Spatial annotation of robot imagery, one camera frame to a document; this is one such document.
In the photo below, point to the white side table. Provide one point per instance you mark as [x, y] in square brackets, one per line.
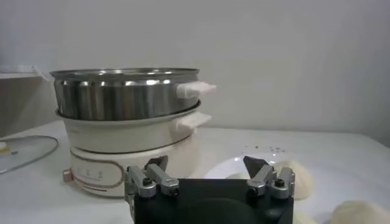
[18, 75]

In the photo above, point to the scattered dark crumbs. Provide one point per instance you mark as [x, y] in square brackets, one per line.
[274, 149]

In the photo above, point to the white steamed baozi bun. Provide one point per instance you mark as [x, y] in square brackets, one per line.
[359, 213]
[300, 179]

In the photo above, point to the white round plate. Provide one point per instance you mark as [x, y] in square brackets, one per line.
[225, 167]

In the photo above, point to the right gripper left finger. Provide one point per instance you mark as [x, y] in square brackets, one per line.
[161, 179]

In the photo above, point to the cream electric cooker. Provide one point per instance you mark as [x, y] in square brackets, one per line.
[128, 137]

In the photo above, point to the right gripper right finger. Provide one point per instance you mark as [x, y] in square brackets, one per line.
[265, 179]

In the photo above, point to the stainless steel steamer basket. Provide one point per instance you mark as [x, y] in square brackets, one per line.
[122, 100]

